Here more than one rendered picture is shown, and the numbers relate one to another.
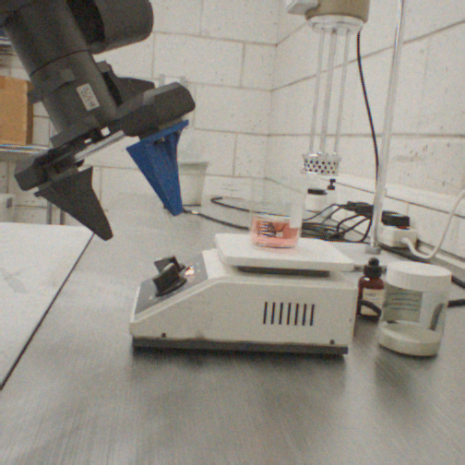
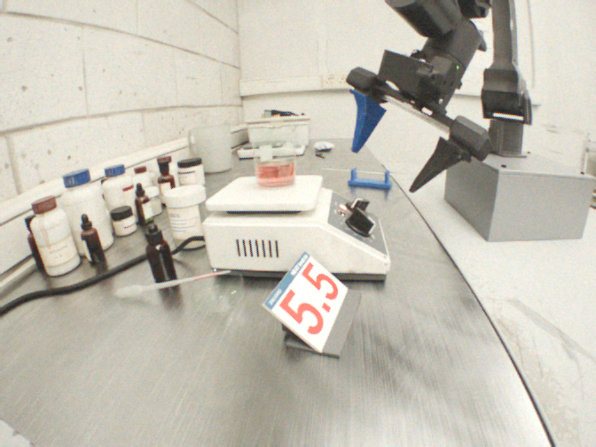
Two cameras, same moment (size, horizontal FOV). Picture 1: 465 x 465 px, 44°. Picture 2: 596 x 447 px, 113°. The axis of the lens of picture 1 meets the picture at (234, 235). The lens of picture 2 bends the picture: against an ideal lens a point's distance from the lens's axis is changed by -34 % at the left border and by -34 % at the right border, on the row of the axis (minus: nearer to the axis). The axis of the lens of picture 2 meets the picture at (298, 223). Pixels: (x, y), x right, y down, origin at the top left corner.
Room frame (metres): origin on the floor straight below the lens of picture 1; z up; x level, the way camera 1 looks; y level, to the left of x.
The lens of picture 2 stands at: (0.87, 0.08, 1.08)
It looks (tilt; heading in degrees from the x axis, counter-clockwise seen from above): 22 degrees down; 197
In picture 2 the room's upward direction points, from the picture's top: 3 degrees counter-clockwise
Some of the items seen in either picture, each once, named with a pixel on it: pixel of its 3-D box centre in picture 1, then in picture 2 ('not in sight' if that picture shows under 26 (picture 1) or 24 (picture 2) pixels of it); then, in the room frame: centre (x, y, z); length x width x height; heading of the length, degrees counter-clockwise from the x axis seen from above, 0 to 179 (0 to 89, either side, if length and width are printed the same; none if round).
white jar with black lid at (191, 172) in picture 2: not in sight; (191, 173); (0.23, -0.39, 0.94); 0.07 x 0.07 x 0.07
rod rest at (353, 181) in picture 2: not in sight; (370, 177); (0.20, 0.06, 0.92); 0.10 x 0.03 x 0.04; 76
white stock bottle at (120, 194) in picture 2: not in sight; (120, 195); (0.49, -0.38, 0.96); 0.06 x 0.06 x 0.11
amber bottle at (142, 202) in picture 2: not in sight; (142, 202); (0.48, -0.33, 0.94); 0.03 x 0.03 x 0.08
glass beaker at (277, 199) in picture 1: (273, 209); (276, 155); (0.55, -0.04, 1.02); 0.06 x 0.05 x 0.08; 75
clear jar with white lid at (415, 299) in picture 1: (413, 308); (188, 216); (0.54, -0.18, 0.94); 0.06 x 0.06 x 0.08
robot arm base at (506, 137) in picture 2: not in sight; (505, 137); (0.33, 0.32, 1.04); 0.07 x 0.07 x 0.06; 20
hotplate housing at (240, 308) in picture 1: (248, 292); (293, 224); (0.55, -0.02, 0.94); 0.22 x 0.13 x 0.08; 97
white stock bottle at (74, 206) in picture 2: not in sight; (84, 210); (0.60, -0.36, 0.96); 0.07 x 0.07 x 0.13
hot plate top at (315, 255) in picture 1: (279, 250); (269, 191); (0.55, -0.04, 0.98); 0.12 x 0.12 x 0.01; 7
